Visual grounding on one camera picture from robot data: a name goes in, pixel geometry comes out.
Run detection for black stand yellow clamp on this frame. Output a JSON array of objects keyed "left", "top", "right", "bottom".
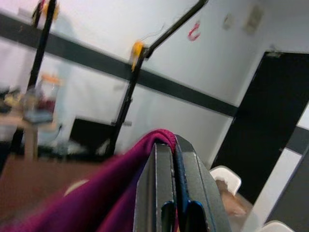
[
  {"left": 106, "top": 0, "right": 210, "bottom": 155},
  {"left": 9, "top": 0, "right": 60, "bottom": 155}
]

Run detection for red garment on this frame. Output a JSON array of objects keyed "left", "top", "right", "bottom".
[{"left": 0, "top": 129, "right": 178, "bottom": 232}]

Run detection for white chair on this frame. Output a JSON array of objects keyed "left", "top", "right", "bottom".
[
  {"left": 209, "top": 165, "right": 242, "bottom": 196},
  {"left": 260, "top": 219, "right": 309, "bottom": 232}
]

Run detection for jar with orange lid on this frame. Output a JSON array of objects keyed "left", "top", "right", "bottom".
[{"left": 36, "top": 73, "right": 62, "bottom": 114}]

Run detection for black flat box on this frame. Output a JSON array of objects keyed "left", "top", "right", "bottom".
[{"left": 70, "top": 116, "right": 119, "bottom": 155}]

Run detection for black door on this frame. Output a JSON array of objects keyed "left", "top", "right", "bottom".
[{"left": 212, "top": 50, "right": 309, "bottom": 206}]

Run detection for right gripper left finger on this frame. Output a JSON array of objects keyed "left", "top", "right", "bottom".
[{"left": 133, "top": 141, "right": 181, "bottom": 232}]

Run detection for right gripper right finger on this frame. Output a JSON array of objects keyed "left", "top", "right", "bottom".
[{"left": 172, "top": 133, "right": 234, "bottom": 232}]

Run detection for red wall hook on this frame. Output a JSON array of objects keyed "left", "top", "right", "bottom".
[{"left": 187, "top": 21, "right": 201, "bottom": 42}]

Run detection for wooden side table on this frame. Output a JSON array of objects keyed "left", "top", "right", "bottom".
[{"left": 0, "top": 113, "right": 57, "bottom": 160}]

